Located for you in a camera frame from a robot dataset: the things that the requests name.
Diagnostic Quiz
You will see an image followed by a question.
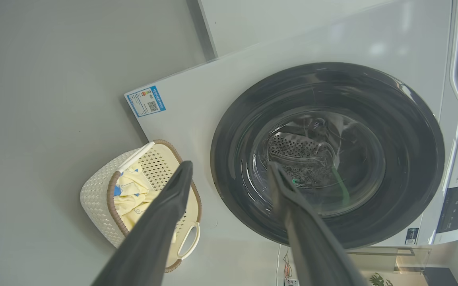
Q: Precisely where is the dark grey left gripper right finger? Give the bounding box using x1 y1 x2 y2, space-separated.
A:
268 162 371 286

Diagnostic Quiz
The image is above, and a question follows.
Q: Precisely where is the white front-load washing machine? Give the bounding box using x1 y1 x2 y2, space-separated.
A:
124 0 458 249

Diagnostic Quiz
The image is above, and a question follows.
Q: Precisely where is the green potted plant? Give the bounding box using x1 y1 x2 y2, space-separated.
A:
369 272 394 286

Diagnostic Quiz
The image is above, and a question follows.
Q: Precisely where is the blue energy label sticker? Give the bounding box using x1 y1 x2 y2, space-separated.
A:
126 85 166 118

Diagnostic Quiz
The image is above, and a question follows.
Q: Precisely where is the yellow garment blue outline print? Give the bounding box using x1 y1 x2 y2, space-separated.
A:
114 191 162 232

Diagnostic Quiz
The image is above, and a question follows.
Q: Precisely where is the thin orange cable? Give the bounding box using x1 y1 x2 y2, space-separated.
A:
283 248 293 279

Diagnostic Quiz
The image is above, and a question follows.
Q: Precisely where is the round dark washing machine door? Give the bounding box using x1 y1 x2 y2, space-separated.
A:
210 62 445 249

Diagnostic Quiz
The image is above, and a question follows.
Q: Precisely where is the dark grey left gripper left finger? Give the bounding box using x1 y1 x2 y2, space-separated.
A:
92 161 194 286

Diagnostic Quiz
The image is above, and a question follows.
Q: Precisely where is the glass side table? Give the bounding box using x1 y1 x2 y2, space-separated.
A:
346 246 431 274

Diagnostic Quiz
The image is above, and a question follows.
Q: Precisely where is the cream perforated laundry basket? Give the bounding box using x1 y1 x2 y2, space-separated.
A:
80 139 202 273

